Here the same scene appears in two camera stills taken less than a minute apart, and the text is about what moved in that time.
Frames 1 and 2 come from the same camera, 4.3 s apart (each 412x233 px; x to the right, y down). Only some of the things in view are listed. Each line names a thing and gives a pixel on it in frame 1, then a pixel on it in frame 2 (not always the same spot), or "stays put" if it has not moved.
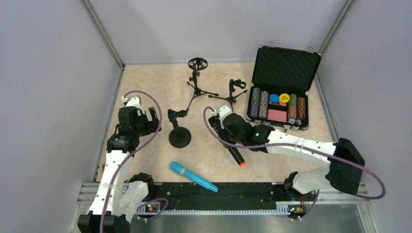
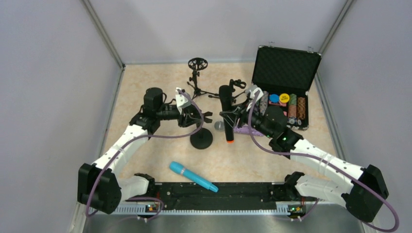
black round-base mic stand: (179, 137) → (202, 139)
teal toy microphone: (177, 168) stays put
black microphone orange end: (236, 154) → (225, 92)
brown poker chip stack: (301, 108) stays put
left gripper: (151, 118) → (188, 116)
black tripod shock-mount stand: (196, 64) stays put
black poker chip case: (282, 76) stays put
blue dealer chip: (274, 98) stays put
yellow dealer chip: (284, 98) stays put
